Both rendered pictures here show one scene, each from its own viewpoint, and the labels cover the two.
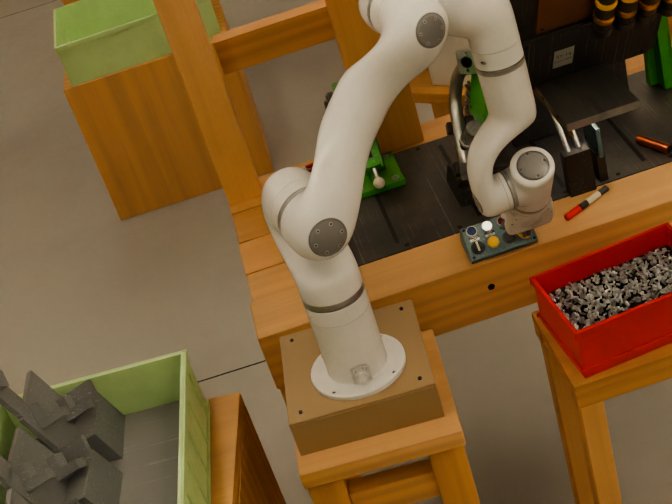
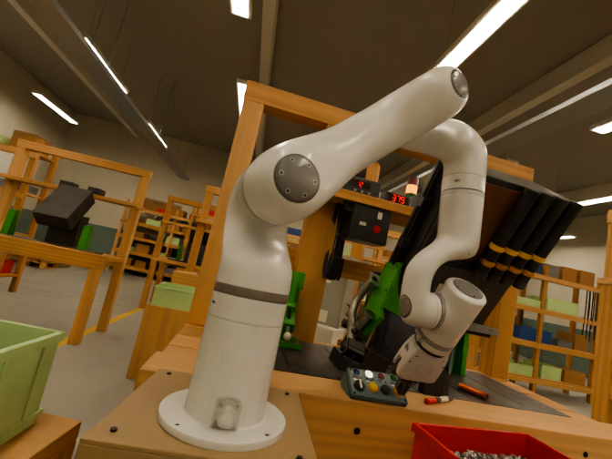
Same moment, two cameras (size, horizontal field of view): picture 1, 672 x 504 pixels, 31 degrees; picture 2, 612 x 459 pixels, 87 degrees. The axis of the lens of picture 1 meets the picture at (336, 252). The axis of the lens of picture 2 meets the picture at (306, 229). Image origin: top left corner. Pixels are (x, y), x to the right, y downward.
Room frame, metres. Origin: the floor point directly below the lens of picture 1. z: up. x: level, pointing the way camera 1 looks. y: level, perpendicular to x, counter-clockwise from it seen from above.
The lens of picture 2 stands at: (1.29, 0.05, 1.17)
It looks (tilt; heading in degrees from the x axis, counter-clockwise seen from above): 7 degrees up; 351
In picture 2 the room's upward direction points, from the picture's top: 12 degrees clockwise
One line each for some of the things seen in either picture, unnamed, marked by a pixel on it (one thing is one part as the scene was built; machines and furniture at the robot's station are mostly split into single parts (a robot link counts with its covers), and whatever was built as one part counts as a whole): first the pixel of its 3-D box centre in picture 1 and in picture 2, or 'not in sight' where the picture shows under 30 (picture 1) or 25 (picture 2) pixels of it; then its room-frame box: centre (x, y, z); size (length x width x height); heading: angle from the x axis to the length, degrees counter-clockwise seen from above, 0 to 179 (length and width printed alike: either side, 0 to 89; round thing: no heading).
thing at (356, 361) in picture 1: (346, 331); (237, 354); (1.83, 0.03, 1.02); 0.19 x 0.19 x 0.18
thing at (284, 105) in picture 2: not in sight; (397, 139); (2.72, -0.52, 1.89); 1.50 x 0.09 x 0.09; 91
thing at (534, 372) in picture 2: not in sight; (529, 322); (6.41, -5.08, 1.14); 2.45 x 0.55 x 2.28; 89
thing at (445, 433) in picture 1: (371, 405); not in sight; (1.82, 0.03, 0.83); 0.32 x 0.32 x 0.04; 86
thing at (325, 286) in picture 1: (309, 233); (261, 226); (1.87, 0.04, 1.24); 0.19 x 0.12 x 0.24; 13
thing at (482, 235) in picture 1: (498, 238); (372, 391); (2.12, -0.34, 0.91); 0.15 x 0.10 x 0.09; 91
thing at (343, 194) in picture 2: not in sight; (387, 212); (2.68, -0.52, 1.52); 0.90 x 0.25 x 0.04; 91
